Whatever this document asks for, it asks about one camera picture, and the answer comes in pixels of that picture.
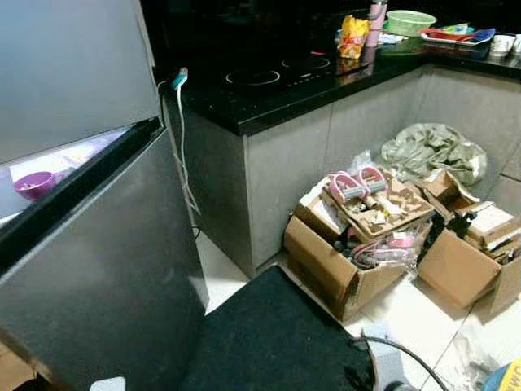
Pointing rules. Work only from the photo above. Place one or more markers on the purple bowl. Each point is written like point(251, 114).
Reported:
point(34, 185)

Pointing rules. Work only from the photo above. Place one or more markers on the silver freezer door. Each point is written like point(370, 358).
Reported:
point(65, 65)

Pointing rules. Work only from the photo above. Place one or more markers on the green plastic bowl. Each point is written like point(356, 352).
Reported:
point(411, 23)

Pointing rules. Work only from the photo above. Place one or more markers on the grey kitchen base cabinet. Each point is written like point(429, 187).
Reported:
point(285, 179)

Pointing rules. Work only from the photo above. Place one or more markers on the cardboard box with papers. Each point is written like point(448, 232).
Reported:
point(460, 273)

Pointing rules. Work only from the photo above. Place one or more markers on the large cardboard box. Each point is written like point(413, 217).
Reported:
point(326, 273)

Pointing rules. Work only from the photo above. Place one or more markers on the cardboard tray of scraps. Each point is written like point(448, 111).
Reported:
point(399, 213)

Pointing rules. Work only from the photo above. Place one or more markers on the pink white striped item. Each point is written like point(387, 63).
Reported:
point(354, 187)

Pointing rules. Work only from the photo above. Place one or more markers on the clear bag with pink contents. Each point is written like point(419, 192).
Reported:
point(391, 248)

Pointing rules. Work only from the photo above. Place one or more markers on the yellow snack bag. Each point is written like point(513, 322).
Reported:
point(353, 37)

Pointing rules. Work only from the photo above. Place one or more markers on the black floor mat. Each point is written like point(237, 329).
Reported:
point(277, 342)

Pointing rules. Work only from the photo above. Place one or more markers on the tray with colourful utensils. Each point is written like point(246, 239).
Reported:
point(456, 35)

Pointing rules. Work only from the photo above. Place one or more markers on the crumpled clear plastic wrap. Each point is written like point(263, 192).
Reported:
point(472, 358)

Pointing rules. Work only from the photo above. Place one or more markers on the black clamp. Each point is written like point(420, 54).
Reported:
point(461, 224)

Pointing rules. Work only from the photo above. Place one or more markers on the silver fridge door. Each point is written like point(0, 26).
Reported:
point(98, 277)

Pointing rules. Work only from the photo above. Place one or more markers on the pink tumbler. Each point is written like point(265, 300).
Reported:
point(377, 23)

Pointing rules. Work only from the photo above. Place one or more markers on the black kitchen countertop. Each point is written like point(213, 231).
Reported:
point(269, 107)

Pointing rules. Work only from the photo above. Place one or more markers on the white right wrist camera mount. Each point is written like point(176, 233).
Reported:
point(374, 332)

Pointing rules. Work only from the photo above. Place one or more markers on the black induction hob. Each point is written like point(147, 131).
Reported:
point(281, 72)

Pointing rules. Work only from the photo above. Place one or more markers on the olive green crumpled cloth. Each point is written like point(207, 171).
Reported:
point(431, 151)

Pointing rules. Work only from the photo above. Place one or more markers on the yellow blue object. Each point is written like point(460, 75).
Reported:
point(509, 379)

